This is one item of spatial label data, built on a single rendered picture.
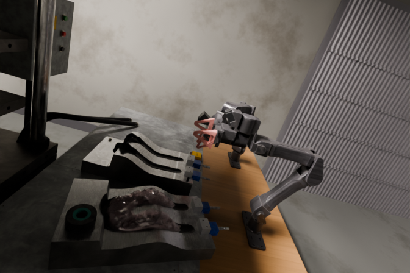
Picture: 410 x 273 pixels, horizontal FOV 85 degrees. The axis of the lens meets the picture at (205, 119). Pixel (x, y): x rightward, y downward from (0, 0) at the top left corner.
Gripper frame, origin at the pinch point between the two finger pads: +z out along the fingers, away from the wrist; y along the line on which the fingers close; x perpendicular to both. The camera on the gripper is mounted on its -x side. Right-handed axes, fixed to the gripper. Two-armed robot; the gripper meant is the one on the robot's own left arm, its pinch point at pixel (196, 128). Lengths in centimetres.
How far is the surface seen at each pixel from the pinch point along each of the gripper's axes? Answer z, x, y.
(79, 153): 51, 39, -23
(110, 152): 35, 33, -22
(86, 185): 32.2, 28.0, 9.7
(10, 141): 82, 40, -21
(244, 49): -43, -32, -186
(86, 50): 126, 18, -186
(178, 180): 0.0, 30.8, -9.5
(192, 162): -5.6, 29.1, -24.7
